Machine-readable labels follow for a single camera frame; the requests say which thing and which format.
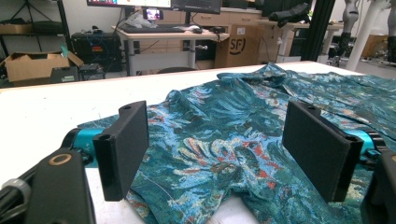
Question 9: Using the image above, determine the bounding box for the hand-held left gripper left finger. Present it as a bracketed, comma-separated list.
[73, 100, 149, 203]

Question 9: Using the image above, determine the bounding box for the tall printed cardboard box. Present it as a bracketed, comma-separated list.
[214, 23, 266, 69]

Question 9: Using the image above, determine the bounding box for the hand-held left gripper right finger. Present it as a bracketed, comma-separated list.
[282, 100, 376, 203]

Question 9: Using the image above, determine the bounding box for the teal floral patterned shirt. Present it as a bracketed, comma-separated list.
[78, 62, 396, 224]

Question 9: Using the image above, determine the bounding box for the black metal shelf rack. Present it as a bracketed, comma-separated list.
[0, 0, 72, 54]

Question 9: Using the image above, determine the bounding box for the black keyboard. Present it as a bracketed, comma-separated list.
[121, 26, 187, 35]

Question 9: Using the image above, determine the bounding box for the light wooden side desk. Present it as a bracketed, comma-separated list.
[257, 18, 344, 63]

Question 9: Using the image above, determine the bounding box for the black equipment case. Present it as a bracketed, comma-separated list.
[71, 32, 123, 73]

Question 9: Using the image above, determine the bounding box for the open cardboard box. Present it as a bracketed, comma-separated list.
[0, 50, 84, 87]

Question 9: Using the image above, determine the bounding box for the wooden drawer cabinet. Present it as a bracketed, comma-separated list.
[162, 8, 263, 28]

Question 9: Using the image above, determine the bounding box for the black box with green label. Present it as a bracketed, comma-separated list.
[50, 65, 79, 84]

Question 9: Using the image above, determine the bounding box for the flat cardboard box on shelf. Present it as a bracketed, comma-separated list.
[0, 23, 35, 35]

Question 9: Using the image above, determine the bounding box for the black metal frame post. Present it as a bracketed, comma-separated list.
[300, 0, 337, 63]

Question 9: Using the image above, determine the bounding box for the small black box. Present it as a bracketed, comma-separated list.
[78, 63, 106, 81]

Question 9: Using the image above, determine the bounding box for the phone on stand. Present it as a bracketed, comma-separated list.
[142, 7, 164, 21]

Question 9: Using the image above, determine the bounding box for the black bag on shelf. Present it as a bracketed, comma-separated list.
[32, 21, 65, 35]

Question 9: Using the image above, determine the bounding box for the computer monitor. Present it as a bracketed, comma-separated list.
[86, 0, 224, 15]

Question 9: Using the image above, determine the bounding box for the white slanted post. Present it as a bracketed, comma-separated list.
[345, 0, 390, 72]

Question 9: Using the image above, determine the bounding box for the black bag on desk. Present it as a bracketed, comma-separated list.
[268, 2, 312, 28]

